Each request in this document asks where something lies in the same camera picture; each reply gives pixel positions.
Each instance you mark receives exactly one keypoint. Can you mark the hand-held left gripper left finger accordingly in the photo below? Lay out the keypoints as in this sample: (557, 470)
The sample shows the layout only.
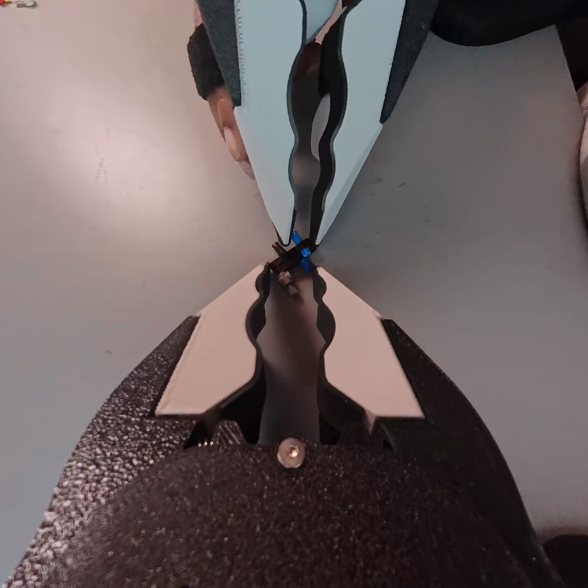
(206, 367)

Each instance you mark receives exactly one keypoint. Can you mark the black and blue brick assembly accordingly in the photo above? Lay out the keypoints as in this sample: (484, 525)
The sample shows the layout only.
(287, 261)

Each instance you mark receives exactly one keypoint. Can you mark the person's right hand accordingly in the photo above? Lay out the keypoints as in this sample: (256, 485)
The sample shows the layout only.
(229, 128)

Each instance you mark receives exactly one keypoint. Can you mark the grey desk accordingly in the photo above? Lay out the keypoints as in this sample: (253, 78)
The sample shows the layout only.
(92, 183)

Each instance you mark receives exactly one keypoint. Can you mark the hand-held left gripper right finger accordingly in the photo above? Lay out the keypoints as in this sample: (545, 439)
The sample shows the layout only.
(367, 367)

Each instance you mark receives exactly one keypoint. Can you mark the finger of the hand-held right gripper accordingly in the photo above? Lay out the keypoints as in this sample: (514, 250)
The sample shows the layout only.
(266, 92)
(363, 92)

